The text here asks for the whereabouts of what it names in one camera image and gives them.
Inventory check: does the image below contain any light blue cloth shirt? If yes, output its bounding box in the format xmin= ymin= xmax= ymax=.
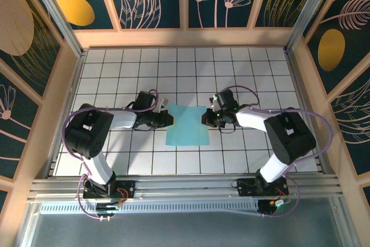
xmin=165 ymin=102 xmax=211 ymax=146

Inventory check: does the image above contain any grey metal sheet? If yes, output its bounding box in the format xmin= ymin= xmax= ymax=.
xmin=28 ymin=212 xmax=345 ymax=247

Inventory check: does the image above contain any wide aluminium extrusion beam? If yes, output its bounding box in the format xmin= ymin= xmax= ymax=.
xmin=27 ymin=173 xmax=346 ymax=201

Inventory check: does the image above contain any black connector module green light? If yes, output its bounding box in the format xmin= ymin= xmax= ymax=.
xmin=94 ymin=200 xmax=121 ymax=216

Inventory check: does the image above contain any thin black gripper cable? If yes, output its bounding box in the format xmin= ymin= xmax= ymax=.
xmin=218 ymin=124 xmax=236 ymax=135

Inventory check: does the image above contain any black base plate of left arm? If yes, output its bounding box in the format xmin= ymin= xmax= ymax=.
xmin=83 ymin=179 xmax=136 ymax=201

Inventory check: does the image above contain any black base plate of right arm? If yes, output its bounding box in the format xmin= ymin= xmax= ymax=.
xmin=236 ymin=177 xmax=289 ymax=197

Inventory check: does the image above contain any aluminium side rail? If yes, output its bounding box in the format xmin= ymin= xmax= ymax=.
xmin=284 ymin=46 xmax=330 ymax=175
xmin=43 ymin=47 xmax=89 ymax=178

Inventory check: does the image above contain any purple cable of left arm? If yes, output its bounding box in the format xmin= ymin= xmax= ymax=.
xmin=62 ymin=89 xmax=160 ymax=220

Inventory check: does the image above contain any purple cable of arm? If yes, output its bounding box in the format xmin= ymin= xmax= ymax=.
xmin=222 ymin=84 xmax=334 ymax=219
xmin=62 ymin=89 xmax=160 ymax=220

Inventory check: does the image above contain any white slotted cable duct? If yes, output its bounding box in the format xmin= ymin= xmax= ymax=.
xmin=39 ymin=200 xmax=261 ymax=215

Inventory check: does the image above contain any black round mount circuit board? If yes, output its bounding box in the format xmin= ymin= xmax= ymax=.
xmin=256 ymin=197 xmax=292 ymax=218

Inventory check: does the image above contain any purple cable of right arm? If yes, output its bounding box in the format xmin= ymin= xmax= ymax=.
xmin=222 ymin=84 xmax=334 ymax=219

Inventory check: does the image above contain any aluminium upright post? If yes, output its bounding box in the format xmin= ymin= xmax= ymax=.
xmin=284 ymin=0 xmax=339 ymax=54
xmin=24 ymin=0 xmax=84 ymax=58

